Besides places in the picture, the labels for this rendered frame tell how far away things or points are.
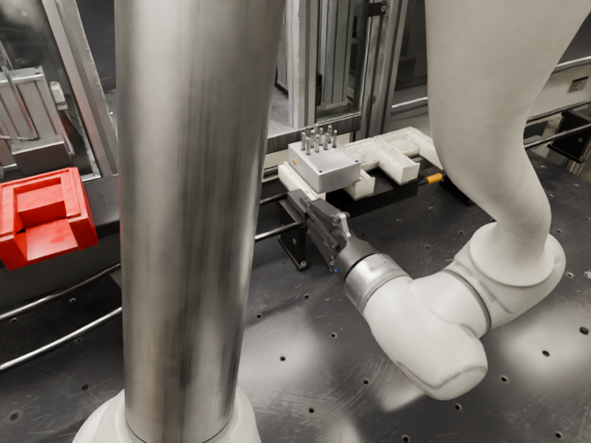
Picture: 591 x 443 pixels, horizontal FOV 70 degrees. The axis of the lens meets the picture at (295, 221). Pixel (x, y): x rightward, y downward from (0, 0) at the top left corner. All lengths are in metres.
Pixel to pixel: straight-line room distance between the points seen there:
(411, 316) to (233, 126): 0.38
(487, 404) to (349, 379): 0.23
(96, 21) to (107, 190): 0.51
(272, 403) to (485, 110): 0.59
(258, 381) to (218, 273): 0.49
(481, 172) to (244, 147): 0.17
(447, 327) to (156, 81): 0.44
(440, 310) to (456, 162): 0.28
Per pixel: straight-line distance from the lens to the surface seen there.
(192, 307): 0.31
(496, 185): 0.36
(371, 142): 0.99
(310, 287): 0.90
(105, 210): 0.79
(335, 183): 0.81
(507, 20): 0.25
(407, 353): 0.56
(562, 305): 1.02
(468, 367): 0.55
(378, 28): 1.00
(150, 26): 0.26
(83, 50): 0.79
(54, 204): 0.77
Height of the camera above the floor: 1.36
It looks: 40 degrees down
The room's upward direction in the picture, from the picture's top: straight up
